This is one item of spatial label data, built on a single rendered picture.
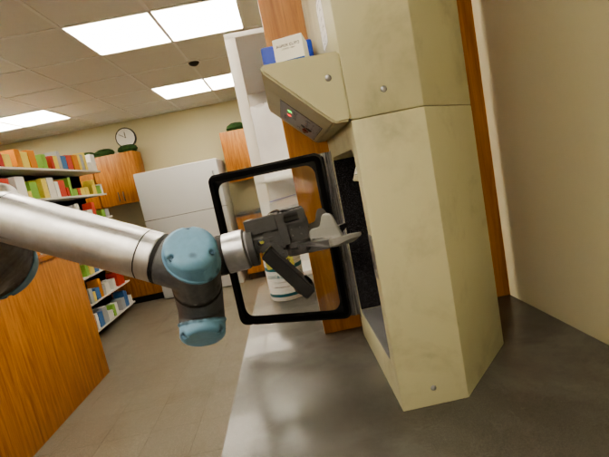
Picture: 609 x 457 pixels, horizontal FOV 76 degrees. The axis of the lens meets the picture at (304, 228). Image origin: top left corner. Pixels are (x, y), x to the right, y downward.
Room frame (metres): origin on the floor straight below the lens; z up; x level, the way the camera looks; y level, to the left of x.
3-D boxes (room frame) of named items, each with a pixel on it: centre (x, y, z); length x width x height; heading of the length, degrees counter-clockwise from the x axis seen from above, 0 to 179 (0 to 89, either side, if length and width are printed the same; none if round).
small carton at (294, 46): (0.70, -0.04, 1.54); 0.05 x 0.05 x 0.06; 77
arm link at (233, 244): (0.72, 0.13, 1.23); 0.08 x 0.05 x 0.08; 1
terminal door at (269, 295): (0.95, 0.07, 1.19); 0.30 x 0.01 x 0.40; 70
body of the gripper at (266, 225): (0.72, 0.05, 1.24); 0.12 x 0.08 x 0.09; 91
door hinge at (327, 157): (0.90, -0.08, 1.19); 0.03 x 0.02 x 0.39; 2
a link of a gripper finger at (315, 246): (0.69, -0.01, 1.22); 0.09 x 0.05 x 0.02; 55
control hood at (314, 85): (0.75, -0.04, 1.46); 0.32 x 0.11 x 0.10; 2
